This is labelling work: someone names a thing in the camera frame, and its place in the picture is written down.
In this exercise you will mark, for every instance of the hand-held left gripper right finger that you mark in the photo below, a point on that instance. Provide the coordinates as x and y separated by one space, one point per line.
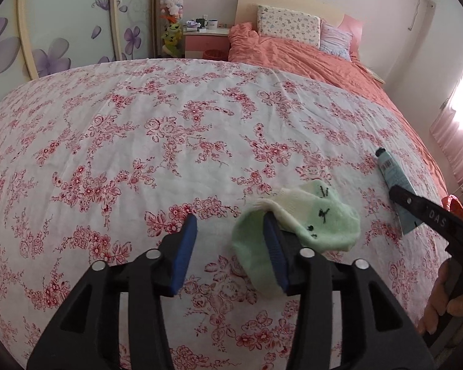
274 246

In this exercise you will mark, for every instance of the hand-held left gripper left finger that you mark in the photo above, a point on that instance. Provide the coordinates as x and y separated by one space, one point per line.
185 246

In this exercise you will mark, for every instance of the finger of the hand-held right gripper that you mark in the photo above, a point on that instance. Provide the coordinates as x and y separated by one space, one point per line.
428 214

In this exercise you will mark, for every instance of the orange plastic basket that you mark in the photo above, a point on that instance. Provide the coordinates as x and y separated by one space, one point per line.
453 205

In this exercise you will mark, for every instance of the teal cream tube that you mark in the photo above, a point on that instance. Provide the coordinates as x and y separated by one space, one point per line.
393 173

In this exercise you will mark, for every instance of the light green sock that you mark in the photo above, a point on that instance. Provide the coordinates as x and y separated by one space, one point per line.
332 227

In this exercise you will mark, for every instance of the person's right hand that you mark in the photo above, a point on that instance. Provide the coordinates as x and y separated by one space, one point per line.
434 304

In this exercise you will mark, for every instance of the pink curtain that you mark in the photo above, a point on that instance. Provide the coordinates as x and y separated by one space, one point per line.
457 138

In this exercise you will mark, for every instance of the floral tablecloth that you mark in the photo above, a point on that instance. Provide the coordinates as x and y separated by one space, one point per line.
139 142

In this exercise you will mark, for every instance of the bed with coral duvet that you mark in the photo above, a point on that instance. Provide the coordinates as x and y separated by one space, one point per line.
293 57

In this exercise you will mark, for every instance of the small red bin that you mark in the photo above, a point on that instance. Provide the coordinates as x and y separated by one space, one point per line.
216 54

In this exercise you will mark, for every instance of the striped frilled pillow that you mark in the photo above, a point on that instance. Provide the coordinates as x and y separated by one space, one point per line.
335 40

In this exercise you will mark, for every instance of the air conditioner pipe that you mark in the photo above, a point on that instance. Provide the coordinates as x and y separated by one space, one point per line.
418 11

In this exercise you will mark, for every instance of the green plush toy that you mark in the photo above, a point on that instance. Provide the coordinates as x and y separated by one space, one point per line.
171 36

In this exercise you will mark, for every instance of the floral print pillow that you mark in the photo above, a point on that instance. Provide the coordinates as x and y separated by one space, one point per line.
289 25

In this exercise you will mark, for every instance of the white mug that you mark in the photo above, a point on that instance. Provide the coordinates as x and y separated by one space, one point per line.
211 24

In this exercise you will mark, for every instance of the dark mug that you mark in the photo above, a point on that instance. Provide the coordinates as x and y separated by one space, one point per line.
200 22

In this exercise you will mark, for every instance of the wardrobe with flower doors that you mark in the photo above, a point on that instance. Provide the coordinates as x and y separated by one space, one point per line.
69 19

